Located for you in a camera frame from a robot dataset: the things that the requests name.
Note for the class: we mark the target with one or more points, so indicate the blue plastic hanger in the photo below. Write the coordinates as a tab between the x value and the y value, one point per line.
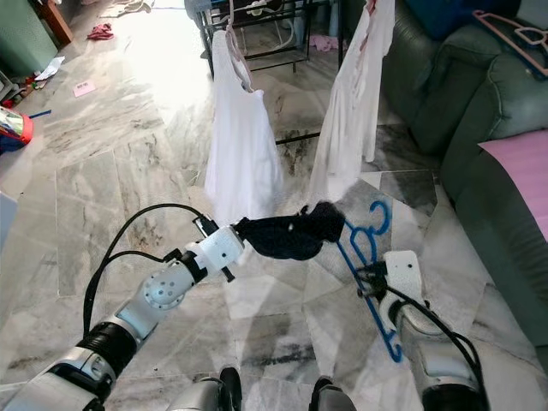
351	269

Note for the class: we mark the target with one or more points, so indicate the dark navy garment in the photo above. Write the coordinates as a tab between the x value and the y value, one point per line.
295	235

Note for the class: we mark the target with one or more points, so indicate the pale pink hanger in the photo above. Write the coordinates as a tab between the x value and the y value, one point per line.
244	64

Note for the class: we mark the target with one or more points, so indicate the reddish brown hanger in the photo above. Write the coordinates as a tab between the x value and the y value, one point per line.
370	4

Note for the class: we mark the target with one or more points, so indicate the brown pink spare hanger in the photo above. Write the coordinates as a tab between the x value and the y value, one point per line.
509	30

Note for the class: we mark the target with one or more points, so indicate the white t-shirt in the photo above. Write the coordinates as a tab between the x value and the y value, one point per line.
244	145

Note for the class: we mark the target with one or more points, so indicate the robot left leg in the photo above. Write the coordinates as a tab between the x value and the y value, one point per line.
205	394

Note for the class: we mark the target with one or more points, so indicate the robot leg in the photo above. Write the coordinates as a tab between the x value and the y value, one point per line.
205	394
330	398

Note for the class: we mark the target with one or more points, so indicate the robot right leg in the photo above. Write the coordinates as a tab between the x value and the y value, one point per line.
330	398

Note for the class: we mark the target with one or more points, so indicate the long white garment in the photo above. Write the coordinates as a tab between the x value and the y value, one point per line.
351	111

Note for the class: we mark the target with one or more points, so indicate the pink mat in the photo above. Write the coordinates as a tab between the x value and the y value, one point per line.
522	163

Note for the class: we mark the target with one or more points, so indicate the black metal drying rack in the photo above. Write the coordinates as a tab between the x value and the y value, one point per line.
341	68

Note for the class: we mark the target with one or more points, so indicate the small pink cloth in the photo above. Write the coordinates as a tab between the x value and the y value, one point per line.
324	41

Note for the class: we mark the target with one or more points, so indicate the red and blue backpack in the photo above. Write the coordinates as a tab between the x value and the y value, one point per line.
13	128

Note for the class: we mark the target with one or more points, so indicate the dark green sofa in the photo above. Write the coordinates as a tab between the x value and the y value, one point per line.
479	94

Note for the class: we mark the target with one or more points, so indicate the pink paper slip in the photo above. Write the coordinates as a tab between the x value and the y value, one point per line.
84	87

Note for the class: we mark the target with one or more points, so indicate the small red cloth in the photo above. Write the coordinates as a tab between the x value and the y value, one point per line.
100	32

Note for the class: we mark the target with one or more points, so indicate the white paper sheet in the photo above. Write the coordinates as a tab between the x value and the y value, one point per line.
51	67

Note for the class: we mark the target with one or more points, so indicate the beige floor cloth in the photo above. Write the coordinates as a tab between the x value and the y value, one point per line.
128	7

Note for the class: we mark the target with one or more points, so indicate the brown wooden cabinet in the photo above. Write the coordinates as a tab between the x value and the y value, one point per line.
56	21

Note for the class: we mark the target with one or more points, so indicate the green plastic bin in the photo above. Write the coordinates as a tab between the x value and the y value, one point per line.
21	34

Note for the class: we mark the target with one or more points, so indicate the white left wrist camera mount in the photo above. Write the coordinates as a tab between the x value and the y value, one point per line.
218	250

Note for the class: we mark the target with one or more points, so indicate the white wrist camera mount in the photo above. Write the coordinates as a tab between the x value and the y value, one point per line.
218	250
404	270

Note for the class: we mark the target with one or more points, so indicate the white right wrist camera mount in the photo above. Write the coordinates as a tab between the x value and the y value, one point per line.
404	270

